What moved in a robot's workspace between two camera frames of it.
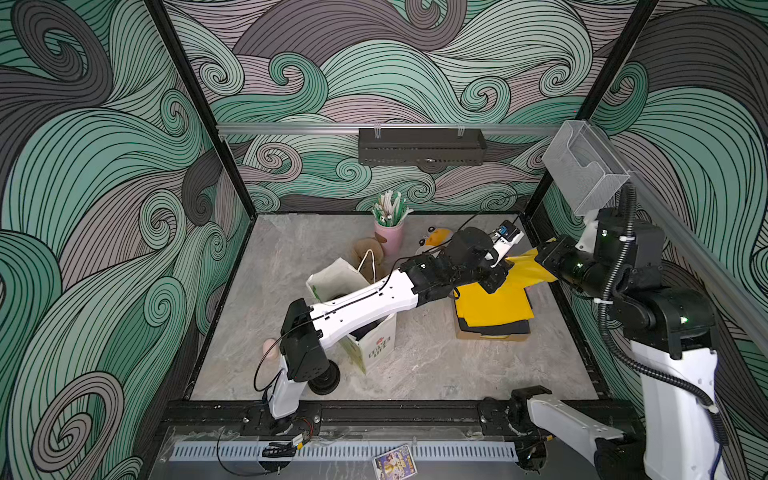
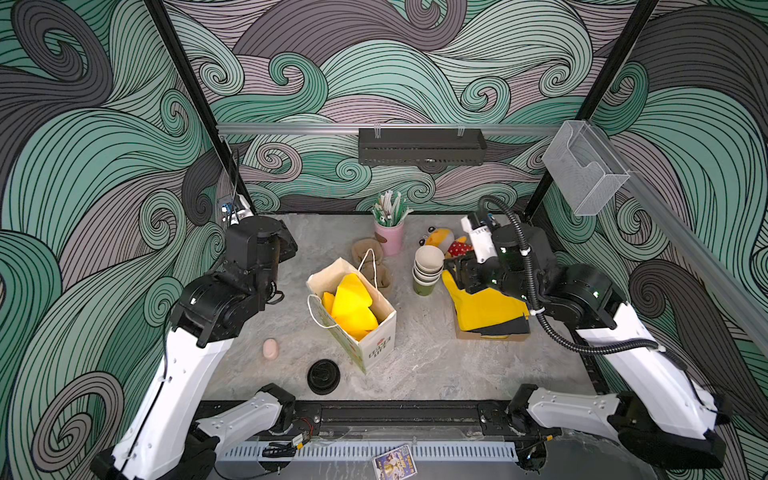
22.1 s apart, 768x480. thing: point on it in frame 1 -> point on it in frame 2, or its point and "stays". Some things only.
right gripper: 547,255 -> 472,276
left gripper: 496,273 -> 288,246
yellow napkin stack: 475,305 stays
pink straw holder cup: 393,235 stays
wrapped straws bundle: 390,209 stays
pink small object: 268,343 stays
